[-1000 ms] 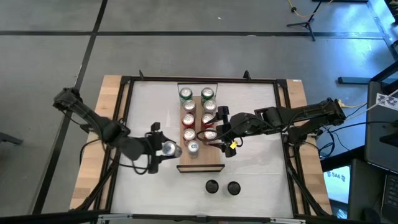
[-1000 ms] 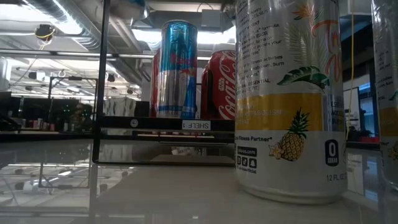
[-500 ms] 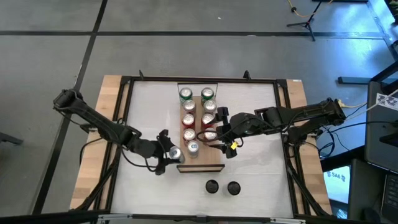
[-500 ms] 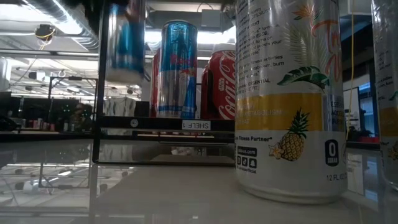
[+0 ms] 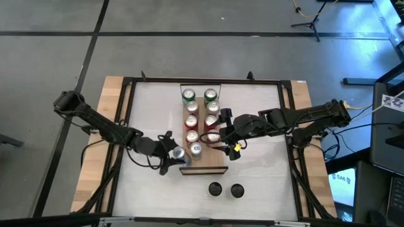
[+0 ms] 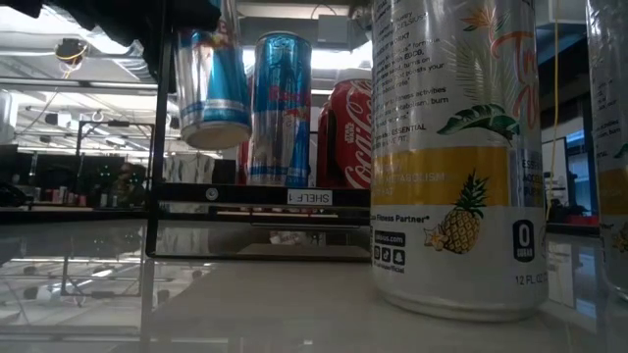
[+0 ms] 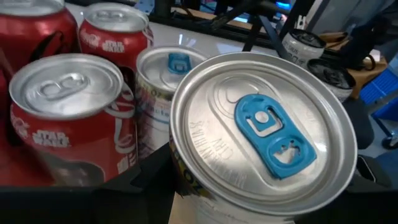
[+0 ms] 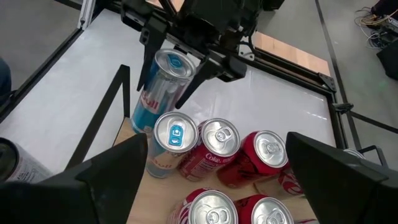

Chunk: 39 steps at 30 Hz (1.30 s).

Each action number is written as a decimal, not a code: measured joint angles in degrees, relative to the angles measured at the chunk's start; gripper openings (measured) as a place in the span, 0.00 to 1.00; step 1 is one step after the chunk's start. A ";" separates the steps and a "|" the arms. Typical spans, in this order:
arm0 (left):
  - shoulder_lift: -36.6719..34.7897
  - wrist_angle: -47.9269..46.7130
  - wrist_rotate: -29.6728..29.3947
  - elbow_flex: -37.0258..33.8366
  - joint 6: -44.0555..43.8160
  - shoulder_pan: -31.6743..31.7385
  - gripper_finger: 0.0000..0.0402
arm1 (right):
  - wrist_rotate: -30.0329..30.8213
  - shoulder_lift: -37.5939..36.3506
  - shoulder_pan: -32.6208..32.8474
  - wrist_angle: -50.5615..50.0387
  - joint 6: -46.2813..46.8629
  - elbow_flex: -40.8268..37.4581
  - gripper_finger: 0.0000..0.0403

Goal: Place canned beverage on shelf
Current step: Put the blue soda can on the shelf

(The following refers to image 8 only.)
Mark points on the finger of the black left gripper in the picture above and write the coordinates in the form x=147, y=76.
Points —
x=205, y=71
x=150, y=40

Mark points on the blue silver Red Bull can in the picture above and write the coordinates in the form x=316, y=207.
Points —
x=164, y=87
x=174, y=133

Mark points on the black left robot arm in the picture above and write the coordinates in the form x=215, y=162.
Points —
x=270, y=3

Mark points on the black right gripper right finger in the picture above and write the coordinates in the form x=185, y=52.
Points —
x=348, y=193

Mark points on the black aluminium table frame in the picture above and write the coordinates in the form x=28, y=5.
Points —
x=337, y=124

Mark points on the black can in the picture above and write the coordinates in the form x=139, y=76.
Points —
x=25, y=168

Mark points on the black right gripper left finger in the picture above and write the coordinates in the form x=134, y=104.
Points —
x=77, y=199

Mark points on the red Coca-Cola can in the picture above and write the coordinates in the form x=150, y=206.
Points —
x=211, y=211
x=219, y=137

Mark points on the silver camera mount bar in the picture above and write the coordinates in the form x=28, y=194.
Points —
x=87, y=12

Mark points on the red Coke Zero can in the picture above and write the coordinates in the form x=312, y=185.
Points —
x=269, y=149
x=270, y=214

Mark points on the wooden tray board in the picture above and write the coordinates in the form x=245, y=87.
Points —
x=161, y=193

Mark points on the silver Diet Coke can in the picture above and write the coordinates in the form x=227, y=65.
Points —
x=290, y=183

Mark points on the black bag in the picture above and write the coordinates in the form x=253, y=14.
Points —
x=388, y=60

